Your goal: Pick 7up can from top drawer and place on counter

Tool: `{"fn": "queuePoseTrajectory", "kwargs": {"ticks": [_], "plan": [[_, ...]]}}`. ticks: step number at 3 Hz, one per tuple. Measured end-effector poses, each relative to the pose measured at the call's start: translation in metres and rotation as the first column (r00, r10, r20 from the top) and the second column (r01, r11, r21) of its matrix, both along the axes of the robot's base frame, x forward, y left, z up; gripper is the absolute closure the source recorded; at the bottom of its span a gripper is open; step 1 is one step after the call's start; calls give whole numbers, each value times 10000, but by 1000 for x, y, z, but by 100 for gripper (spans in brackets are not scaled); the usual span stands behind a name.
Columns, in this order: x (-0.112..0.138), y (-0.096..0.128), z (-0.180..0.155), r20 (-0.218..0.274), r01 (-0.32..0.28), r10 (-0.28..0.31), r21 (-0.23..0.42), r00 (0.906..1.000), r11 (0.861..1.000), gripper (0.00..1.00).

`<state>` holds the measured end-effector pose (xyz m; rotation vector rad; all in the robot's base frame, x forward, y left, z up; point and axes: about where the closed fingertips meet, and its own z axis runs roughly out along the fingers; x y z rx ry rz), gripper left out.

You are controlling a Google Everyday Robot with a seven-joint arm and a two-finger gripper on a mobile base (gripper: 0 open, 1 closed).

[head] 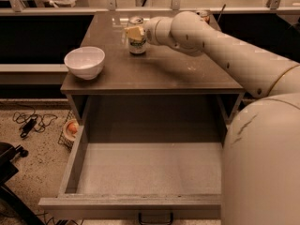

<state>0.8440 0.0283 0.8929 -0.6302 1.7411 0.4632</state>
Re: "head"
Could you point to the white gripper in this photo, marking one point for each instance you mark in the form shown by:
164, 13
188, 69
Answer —
150, 29

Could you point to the silver green 7up can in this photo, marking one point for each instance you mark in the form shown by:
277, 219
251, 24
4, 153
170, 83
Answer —
136, 47

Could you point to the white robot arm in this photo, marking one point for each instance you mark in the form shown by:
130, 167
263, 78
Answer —
261, 155

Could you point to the grey cabinet counter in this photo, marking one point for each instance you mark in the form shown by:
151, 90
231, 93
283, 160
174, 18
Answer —
159, 71

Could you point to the gold soda can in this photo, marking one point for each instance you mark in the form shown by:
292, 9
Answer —
204, 14

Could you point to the open grey top drawer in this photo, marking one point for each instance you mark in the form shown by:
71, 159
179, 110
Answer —
143, 154

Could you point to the white ceramic bowl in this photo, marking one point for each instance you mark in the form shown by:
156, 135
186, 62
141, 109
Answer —
85, 62

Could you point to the orange fruit on plate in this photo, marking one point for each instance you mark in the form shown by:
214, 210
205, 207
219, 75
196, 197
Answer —
70, 129

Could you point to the black wire basket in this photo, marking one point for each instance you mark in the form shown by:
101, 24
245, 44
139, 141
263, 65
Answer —
62, 139

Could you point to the black drawer handle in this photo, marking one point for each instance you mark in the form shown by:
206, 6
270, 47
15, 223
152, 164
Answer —
152, 219

